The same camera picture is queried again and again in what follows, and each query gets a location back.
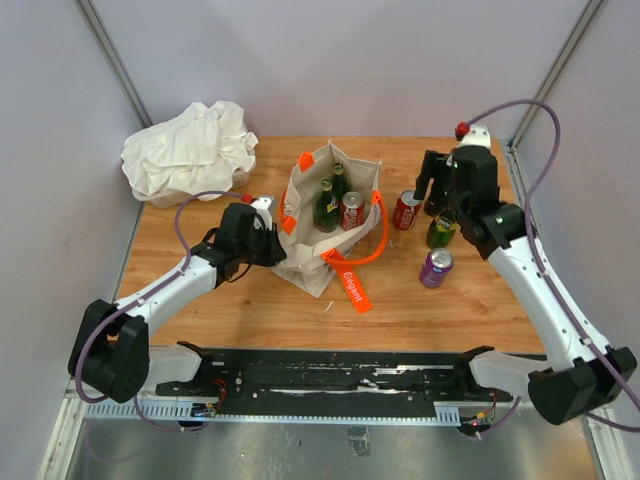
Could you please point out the dark green glass bottle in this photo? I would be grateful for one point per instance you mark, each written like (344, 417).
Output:
(340, 183)

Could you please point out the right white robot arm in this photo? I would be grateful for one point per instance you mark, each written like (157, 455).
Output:
(582, 371)

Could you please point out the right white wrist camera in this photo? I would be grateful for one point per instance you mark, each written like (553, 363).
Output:
(472, 135)

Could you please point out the right aluminium frame post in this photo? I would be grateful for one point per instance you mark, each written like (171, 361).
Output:
(581, 27)

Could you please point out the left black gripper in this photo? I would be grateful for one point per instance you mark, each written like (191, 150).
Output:
(275, 252)

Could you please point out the red cola can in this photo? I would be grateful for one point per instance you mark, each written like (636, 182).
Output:
(406, 210)
(352, 210)

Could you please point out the crumpled white cloth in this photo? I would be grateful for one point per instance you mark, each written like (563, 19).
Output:
(198, 150)

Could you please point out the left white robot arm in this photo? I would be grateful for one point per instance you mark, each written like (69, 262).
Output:
(112, 352)

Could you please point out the purple soda can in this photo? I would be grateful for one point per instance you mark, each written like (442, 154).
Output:
(438, 263)

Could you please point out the green bottle yellow label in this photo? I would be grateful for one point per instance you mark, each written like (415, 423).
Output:
(325, 209)

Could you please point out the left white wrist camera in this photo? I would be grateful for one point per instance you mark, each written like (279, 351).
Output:
(258, 210)

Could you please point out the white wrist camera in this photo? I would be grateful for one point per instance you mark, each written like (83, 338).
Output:
(472, 135)
(258, 210)

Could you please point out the canvas bag orange handles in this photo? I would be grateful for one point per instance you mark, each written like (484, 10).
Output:
(314, 258)

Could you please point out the cola glass bottle red cap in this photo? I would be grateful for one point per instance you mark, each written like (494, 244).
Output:
(432, 209)

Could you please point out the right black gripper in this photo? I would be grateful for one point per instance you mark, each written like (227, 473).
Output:
(436, 165)

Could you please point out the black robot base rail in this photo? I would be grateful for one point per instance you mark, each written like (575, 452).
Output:
(331, 385)

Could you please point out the aluminium frame post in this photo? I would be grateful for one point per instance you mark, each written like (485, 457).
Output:
(102, 38)
(581, 27)

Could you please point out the left aluminium frame post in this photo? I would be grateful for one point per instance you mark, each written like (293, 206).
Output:
(102, 38)

